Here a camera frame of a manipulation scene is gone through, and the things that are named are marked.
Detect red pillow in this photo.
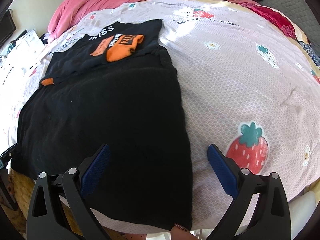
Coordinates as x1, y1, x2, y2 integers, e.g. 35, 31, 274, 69
240, 2, 309, 44

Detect black sweater orange cuffs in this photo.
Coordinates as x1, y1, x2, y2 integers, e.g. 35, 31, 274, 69
11, 20, 193, 230

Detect grey quilted headboard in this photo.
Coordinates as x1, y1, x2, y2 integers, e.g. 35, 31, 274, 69
260, 0, 319, 51

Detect person's right hand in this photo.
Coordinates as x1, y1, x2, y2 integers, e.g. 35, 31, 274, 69
170, 223, 198, 240

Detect blue patterned pillow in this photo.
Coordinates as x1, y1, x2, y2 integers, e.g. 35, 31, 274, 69
298, 41, 320, 68

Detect white drawer cabinet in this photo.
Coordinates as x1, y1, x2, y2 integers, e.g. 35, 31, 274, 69
3, 29, 44, 66

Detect strawberry print bed sheet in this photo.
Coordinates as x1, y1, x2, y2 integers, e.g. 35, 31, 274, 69
1, 0, 319, 229

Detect black television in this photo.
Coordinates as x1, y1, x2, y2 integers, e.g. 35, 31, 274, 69
0, 10, 16, 47

